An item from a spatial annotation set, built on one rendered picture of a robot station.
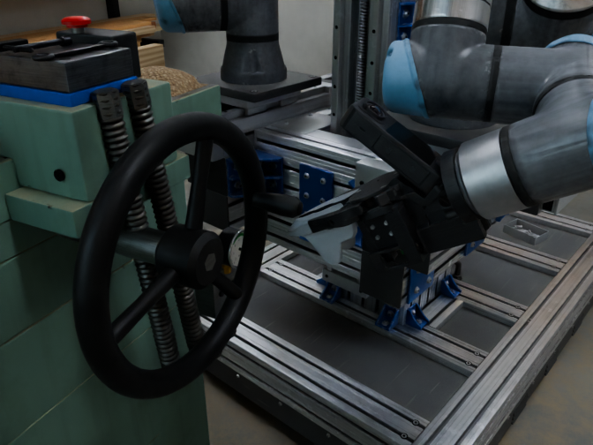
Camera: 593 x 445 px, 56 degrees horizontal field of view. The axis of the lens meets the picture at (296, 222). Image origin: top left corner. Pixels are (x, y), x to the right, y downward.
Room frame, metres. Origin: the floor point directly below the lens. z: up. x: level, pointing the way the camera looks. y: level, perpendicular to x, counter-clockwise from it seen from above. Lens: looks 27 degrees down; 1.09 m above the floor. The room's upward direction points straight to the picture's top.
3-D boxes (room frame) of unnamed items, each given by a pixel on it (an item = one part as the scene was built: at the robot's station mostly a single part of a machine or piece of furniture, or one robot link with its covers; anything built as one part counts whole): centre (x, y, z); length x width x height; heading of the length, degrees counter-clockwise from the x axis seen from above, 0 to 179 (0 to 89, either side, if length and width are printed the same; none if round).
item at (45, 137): (0.58, 0.23, 0.91); 0.15 x 0.14 x 0.09; 153
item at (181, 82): (0.85, 0.21, 0.91); 0.12 x 0.09 x 0.03; 63
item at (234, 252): (0.78, 0.10, 0.65); 0.06 x 0.04 x 0.08; 153
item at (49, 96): (0.58, 0.22, 0.99); 0.13 x 0.11 x 0.06; 153
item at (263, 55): (1.29, 0.10, 0.87); 0.15 x 0.15 x 0.10
